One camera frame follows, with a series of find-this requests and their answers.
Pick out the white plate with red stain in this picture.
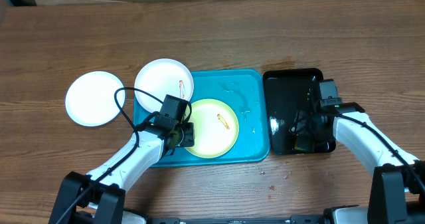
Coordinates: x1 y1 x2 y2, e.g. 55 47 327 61
134 58 194 102

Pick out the green yellow sponge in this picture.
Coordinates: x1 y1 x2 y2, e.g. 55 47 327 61
294 136 315 153

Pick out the teal plastic tray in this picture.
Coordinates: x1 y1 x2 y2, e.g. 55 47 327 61
154 69 270 168

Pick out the white plate with crumbs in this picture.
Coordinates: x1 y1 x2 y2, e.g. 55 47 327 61
65 71 126 127

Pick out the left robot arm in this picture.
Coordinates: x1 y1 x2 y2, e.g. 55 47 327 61
49 112 194 224

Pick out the yellow plate with food scrap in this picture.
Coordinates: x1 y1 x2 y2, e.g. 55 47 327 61
186 99 239 158

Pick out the black rectangular water tray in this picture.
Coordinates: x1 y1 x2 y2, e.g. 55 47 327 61
263 68 336 156

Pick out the orange food scrap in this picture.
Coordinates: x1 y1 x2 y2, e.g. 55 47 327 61
217 114 230 130

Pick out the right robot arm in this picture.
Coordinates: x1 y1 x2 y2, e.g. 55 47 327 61
289 102 424 223

